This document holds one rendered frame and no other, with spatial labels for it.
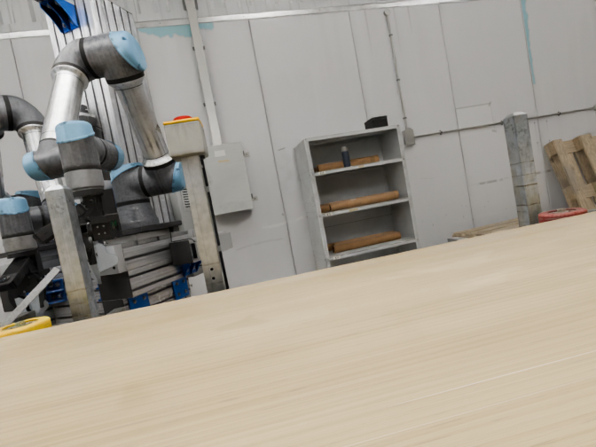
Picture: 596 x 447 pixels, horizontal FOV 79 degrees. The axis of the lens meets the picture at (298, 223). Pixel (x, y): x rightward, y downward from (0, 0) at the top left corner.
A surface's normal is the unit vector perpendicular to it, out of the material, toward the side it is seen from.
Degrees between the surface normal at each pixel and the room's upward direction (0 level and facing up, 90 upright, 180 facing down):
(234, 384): 0
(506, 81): 90
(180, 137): 90
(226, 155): 90
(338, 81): 90
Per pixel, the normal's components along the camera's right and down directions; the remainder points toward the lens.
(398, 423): -0.18, -0.98
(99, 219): 0.48, -0.04
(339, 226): 0.20, 0.01
